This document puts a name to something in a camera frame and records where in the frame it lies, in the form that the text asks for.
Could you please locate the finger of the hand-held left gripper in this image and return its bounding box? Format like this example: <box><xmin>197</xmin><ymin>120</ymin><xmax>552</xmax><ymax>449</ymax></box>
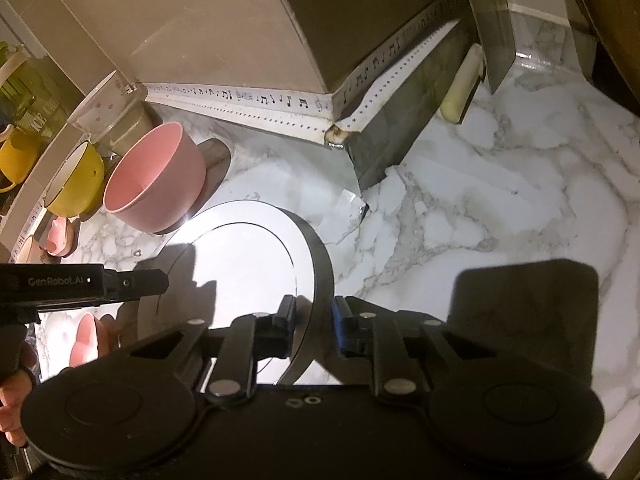
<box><xmin>104</xmin><ymin>268</ymin><xmax>171</xmax><ymax>307</ymax></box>

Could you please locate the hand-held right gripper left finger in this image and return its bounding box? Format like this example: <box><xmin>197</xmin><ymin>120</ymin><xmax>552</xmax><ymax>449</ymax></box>
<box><xmin>117</xmin><ymin>294</ymin><xmax>298</xmax><ymax>404</ymax></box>

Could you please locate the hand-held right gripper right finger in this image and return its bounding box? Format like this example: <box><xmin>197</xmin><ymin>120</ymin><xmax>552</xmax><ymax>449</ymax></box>
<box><xmin>332</xmin><ymin>295</ymin><xmax>502</xmax><ymax>404</ymax></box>

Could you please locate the grey round plate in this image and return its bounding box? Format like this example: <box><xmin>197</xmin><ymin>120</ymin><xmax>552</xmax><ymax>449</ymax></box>
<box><xmin>135</xmin><ymin>199</ymin><xmax>335</xmax><ymax>387</ymax></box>

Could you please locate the pink bowl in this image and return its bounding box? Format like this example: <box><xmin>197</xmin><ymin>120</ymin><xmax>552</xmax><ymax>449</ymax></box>
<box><xmin>102</xmin><ymin>122</ymin><xmax>207</xmax><ymax>235</ymax></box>

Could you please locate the person's left hand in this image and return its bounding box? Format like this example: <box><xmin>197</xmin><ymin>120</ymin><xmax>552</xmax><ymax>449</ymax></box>
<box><xmin>0</xmin><ymin>342</ymin><xmax>40</xmax><ymax>448</ymax></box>

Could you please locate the white mushroom print bowl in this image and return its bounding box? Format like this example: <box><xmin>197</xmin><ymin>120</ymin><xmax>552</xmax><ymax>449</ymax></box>
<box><xmin>14</xmin><ymin>235</ymin><xmax>52</xmax><ymax>264</ymax></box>

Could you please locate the pink flower dish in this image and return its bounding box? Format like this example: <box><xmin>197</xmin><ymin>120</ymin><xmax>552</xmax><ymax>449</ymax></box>
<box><xmin>44</xmin><ymin>214</ymin><xmax>77</xmax><ymax>257</ymax></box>

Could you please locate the small pink heart dish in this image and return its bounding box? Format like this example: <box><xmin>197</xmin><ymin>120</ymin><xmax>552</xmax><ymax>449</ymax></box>
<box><xmin>69</xmin><ymin>312</ymin><xmax>121</xmax><ymax>367</ymax></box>

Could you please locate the yellow enamel bowl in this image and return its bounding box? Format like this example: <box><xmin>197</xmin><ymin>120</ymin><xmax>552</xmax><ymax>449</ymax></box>
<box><xmin>42</xmin><ymin>139</ymin><xmax>106</xmax><ymax>216</ymax></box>

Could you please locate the yellow mug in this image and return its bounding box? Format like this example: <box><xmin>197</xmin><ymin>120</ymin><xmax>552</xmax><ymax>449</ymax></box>
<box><xmin>0</xmin><ymin>126</ymin><xmax>44</xmax><ymax>194</ymax></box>

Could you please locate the clear plastic container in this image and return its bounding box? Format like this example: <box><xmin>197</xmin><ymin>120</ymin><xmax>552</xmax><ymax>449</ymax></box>
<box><xmin>97</xmin><ymin>104</ymin><xmax>154</xmax><ymax>157</ymax></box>

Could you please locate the white dotted bowl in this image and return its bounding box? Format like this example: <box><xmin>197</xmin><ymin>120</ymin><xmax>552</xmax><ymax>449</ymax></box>
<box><xmin>67</xmin><ymin>70</ymin><xmax>139</xmax><ymax>134</ymax></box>

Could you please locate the green glass pitcher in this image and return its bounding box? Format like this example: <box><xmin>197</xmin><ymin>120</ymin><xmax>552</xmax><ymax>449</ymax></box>
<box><xmin>0</xmin><ymin>41</ymin><xmax>67</xmax><ymax>137</ymax></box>

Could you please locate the music note trim strip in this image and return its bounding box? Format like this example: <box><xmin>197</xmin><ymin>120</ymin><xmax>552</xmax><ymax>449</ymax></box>
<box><xmin>141</xmin><ymin>0</ymin><xmax>471</xmax><ymax>147</ymax></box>

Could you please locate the pale yellow roll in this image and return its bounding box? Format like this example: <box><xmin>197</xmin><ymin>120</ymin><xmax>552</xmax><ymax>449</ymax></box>
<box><xmin>439</xmin><ymin>43</ymin><xmax>487</xmax><ymax>124</ymax></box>

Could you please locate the steel cleaver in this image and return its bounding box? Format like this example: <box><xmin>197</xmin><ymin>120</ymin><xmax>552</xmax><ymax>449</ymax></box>
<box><xmin>457</xmin><ymin>0</ymin><xmax>517</xmax><ymax>95</ymax></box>

